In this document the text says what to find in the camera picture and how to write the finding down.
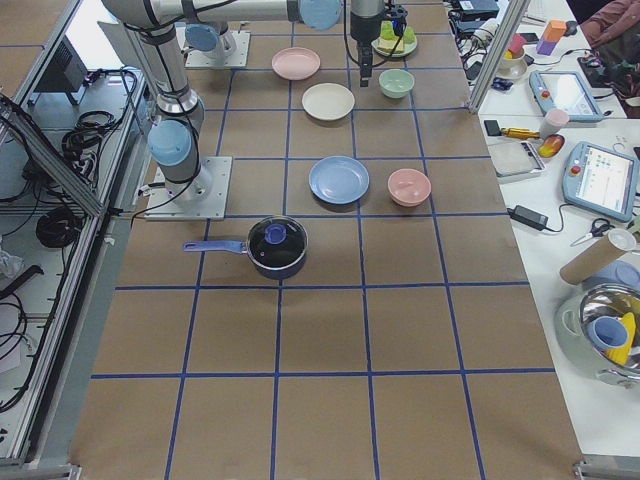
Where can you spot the mango toy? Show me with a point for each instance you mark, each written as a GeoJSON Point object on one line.
{"type": "Point", "coordinates": [551, 146]}

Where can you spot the scissors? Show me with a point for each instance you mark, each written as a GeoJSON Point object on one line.
{"type": "Point", "coordinates": [599, 227]}

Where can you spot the cardboard tube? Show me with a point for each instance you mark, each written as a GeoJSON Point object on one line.
{"type": "Point", "coordinates": [606, 250]}

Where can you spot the purple and orange blocks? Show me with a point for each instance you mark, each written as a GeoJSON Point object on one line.
{"type": "Point", "coordinates": [554, 31]}

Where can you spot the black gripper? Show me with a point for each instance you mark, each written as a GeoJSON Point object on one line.
{"type": "Point", "coordinates": [362, 27]}

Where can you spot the teach pendant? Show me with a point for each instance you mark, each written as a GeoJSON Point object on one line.
{"type": "Point", "coordinates": [601, 180]}
{"type": "Point", "coordinates": [567, 91]}

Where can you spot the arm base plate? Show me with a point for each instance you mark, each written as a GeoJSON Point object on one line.
{"type": "Point", "coordinates": [240, 50]}
{"type": "Point", "coordinates": [205, 198]}

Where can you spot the black phone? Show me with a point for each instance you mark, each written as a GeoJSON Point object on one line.
{"type": "Point", "coordinates": [492, 128]}

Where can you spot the blue plate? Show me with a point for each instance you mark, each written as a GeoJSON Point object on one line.
{"type": "Point", "coordinates": [339, 180]}

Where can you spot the white cup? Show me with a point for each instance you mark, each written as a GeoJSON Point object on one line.
{"type": "Point", "coordinates": [553, 121]}

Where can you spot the steel mixing bowl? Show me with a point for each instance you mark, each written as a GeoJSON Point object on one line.
{"type": "Point", "coordinates": [617, 367]}

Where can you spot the white bowl with toys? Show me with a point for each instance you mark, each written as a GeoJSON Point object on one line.
{"type": "Point", "coordinates": [513, 58]}

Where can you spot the pink plate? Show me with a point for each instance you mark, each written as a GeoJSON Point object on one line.
{"type": "Point", "coordinates": [295, 63]}

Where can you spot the green bowl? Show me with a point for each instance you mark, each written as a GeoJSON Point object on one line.
{"type": "Point", "coordinates": [396, 83]}

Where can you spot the black control box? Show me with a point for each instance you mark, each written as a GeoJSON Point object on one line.
{"type": "Point", "coordinates": [65, 73]}

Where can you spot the black power adapter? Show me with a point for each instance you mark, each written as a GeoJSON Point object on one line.
{"type": "Point", "coordinates": [528, 217]}

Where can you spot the upper teach pendant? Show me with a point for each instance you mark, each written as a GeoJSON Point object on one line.
{"type": "Point", "coordinates": [567, 91]}

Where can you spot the blue saucepan with glass lid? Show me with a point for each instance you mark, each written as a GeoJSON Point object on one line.
{"type": "Point", "coordinates": [276, 246]}

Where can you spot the cream white plate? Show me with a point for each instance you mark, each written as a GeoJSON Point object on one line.
{"type": "Point", "coordinates": [328, 101]}

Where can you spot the aluminium frame post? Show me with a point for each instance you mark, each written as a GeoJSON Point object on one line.
{"type": "Point", "coordinates": [506, 29]}

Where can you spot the yellow handled tool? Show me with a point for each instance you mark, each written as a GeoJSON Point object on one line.
{"type": "Point", "coordinates": [521, 134]}

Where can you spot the lower teach pendant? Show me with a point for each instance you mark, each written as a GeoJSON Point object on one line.
{"type": "Point", "coordinates": [601, 180]}

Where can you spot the pink bowl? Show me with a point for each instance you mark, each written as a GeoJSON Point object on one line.
{"type": "Point", "coordinates": [409, 187]}

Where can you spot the blue cup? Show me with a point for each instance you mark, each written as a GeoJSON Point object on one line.
{"type": "Point", "coordinates": [607, 333]}

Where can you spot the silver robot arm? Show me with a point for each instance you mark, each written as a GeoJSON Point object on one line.
{"type": "Point", "coordinates": [318, 15]}
{"type": "Point", "coordinates": [173, 141]}

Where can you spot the digital kitchen scale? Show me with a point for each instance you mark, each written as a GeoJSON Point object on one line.
{"type": "Point", "coordinates": [516, 160]}

